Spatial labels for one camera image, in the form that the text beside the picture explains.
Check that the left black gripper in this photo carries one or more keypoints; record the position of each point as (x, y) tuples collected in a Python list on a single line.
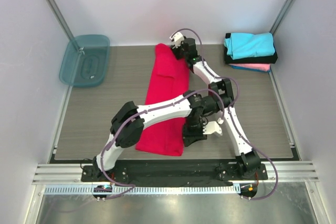
[(189, 138)]

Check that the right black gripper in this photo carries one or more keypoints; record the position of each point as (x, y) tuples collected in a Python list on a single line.
[(176, 51)]

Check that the red t shirt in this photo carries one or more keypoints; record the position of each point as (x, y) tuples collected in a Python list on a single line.
[(169, 79)]

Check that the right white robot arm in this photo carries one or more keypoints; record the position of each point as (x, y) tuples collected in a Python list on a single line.
[(246, 156)]

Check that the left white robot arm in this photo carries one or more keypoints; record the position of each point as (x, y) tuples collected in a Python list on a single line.
[(128, 124)]

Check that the folded cyan t shirt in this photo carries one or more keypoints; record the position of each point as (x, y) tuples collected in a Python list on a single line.
[(246, 45)]

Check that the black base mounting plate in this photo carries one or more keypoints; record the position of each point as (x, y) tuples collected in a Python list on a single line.
[(182, 172)]

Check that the folded pink t shirt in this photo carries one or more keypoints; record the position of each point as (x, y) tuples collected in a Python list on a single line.
[(255, 66)]

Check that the folded black t shirt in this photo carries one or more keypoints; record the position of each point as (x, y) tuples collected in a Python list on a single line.
[(269, 59)]

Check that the teal plastic bin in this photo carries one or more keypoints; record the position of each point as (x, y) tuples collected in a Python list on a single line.
[(85, 61)]

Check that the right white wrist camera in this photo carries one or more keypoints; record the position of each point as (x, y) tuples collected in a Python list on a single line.
[(176, 39)]

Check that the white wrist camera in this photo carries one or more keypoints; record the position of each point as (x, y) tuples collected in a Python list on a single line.
[(212, 127), (176, 39)]

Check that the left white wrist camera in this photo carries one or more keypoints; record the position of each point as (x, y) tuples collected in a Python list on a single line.
[(212, 127)]

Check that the white slotted cable duct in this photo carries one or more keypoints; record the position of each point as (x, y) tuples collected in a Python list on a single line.
[(100, 190)]

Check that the aluminium extrusion rail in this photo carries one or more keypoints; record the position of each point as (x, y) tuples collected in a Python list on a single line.
[(288, 171)]

